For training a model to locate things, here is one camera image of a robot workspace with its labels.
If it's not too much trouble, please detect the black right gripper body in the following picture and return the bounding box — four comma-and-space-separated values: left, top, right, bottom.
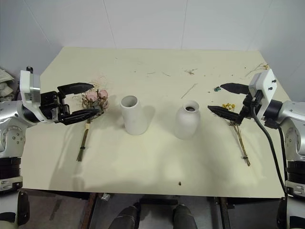
237, 92, 263, 125

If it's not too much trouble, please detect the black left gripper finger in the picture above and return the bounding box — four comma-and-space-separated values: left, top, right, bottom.
58, 109, 101, 126
57, 82, 94, 95

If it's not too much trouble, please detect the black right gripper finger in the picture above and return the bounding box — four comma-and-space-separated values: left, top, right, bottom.
220, 83, 250, 95
207, 105, 241, 125

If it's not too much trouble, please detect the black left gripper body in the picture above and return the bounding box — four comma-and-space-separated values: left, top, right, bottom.
39, 90, 71, 124

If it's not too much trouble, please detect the white bottle-shaped vase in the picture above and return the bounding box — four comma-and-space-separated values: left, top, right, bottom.
175, 100, 201, 140

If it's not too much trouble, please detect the white cylindrical vase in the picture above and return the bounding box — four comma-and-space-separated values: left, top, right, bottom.
119, 95, 148, 136

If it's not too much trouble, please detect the dried yellow flower bouquet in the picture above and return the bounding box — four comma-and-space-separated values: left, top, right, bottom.
221, 102, 252, 167

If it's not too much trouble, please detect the dried pink flower bouquet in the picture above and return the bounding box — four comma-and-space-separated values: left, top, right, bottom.
76, 75, 110, 162

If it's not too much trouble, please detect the thin pale stick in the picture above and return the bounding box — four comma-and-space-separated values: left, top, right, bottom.
180, 83, 199, 99

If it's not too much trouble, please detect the stack of pale cloth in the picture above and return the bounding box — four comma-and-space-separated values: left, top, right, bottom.
0, 66, 19, 103

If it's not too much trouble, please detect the black oblong robot panel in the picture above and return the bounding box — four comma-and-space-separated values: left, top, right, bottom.
276, 197, 290, 226
16, 189, 31, 226

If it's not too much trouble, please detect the dark rounded shape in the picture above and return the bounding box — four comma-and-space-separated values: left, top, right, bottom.
108, 205, 139, 229
173, 203, 197, 229

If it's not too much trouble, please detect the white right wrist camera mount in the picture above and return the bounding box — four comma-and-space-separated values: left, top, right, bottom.
248, 69, 278, 120

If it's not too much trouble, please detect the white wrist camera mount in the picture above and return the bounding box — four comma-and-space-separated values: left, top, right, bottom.
19, 65, 41, 105
248, 69, 278, 120

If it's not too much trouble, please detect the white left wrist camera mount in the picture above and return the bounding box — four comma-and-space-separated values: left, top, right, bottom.
19, 65, 41, 105

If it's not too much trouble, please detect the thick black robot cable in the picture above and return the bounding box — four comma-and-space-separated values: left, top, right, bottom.
251, 102, 290, 199

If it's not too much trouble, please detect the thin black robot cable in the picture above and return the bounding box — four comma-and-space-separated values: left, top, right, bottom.
264, 118, 288, 167

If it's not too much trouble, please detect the dark metal table frame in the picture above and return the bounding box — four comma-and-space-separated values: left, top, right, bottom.
21, 187, 288, 229

